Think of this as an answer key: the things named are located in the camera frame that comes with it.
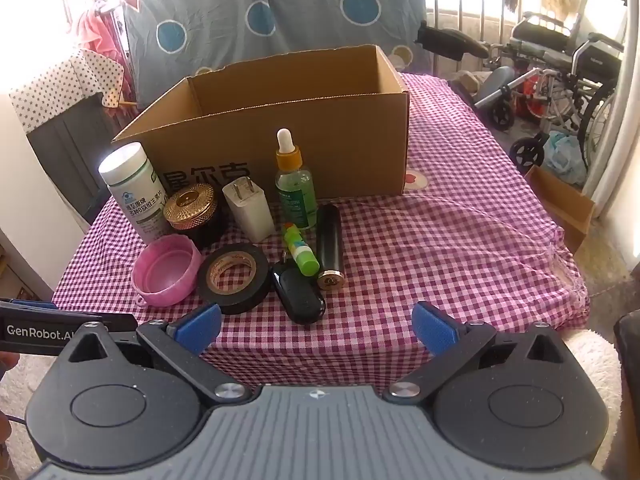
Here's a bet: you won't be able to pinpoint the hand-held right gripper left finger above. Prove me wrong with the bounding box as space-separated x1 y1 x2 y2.
57 302 251 403

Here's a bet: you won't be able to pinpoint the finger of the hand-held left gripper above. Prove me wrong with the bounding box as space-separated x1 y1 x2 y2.
0 299 103 318

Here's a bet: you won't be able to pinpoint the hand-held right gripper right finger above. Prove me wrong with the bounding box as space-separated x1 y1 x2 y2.
382 301 576 403

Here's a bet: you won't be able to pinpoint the black car key fob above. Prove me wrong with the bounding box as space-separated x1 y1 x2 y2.
270 255 327 325

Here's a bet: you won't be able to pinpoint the green glue stick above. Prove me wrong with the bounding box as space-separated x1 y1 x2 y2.
281 222 321 277

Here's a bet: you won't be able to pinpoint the white plug charger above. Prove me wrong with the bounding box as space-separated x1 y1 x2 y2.
222 176 276 243

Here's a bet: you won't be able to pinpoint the black tube with gold end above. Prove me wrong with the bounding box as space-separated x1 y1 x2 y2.
316 203 347 292

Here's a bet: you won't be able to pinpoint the green dropper bottle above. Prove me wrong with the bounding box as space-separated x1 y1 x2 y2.
275 128 318 231

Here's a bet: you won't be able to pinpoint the brown cardboard box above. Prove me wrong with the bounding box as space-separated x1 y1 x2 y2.
111 44 411 200

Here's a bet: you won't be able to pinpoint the black electrical tape roll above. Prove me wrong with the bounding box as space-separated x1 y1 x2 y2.
196 242 272 316

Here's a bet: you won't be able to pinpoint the pink collapsible cup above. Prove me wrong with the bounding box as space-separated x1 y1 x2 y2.
131 236 202 307

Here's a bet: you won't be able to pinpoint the purple checkered tablecloth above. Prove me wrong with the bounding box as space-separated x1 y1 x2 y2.
51 72 588 396

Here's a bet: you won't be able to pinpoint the gold lid cosmetic jar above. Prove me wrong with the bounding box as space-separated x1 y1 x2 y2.
162 184 226 251

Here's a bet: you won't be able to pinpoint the white pill bottle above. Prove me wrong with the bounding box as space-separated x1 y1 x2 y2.
98 142 168 245

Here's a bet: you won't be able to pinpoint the dark wooden cabinet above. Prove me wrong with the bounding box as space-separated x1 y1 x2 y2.
27 92 118 226

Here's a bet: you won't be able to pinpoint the white fluffy cushion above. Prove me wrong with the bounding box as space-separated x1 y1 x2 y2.
560 330 626 461

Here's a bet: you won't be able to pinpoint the small open cardboard box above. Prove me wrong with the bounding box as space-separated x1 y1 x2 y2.
522 165 596 256

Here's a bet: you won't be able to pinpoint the pale blue plastic bag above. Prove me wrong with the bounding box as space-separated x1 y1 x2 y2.
542 130 588 186

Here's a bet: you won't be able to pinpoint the white dotted cloth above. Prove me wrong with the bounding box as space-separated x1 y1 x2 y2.
9 49 123 133

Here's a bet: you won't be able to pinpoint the pink hanging clothes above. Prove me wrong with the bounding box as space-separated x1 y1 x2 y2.
75 2 136 121

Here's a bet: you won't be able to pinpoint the black cushion pad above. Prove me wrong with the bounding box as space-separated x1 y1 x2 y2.
417 22 491 61

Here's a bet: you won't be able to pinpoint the folded wheelchair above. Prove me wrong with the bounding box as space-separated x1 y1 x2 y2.
472 7 628 171

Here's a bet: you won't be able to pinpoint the blue blanket with circles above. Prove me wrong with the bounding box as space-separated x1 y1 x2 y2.
122 0 433 111

